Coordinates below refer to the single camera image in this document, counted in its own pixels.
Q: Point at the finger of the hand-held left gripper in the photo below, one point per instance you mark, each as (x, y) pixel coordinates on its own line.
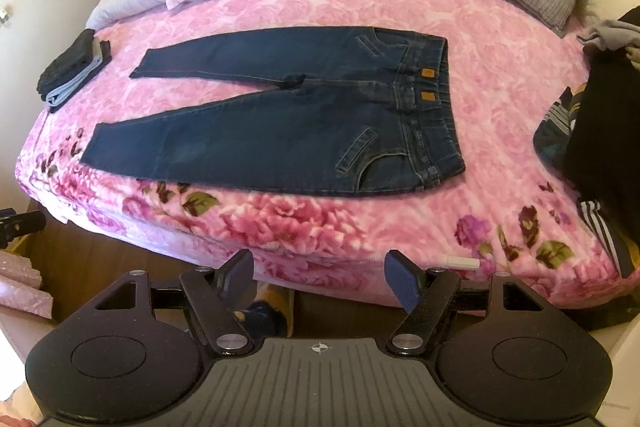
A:
(22, 227)

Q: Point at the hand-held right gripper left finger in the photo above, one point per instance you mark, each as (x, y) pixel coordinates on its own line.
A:
(242, 277)

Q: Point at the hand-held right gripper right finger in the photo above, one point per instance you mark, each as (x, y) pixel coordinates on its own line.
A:
(402, 282)

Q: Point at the dark blue jeans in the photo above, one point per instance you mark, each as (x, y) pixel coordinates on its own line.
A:
(300, 132)

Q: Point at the blue yellow slipper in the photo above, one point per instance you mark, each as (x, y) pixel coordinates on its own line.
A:
(270, 307)

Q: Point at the small white object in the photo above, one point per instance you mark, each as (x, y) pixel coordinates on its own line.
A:
(462, 264)

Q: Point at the pink sparkly bag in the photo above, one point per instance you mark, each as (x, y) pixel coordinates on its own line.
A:
(22, 292)

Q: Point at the black folded garment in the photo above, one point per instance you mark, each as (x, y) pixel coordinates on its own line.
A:
(67, 62)

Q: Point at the black white striped garment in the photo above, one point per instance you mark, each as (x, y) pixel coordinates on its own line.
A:
(600, 217)

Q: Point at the pink floral blanket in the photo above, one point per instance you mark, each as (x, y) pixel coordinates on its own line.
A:
(500, 82)

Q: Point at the white wall fixture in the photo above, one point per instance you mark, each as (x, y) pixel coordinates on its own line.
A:
(5, 16)

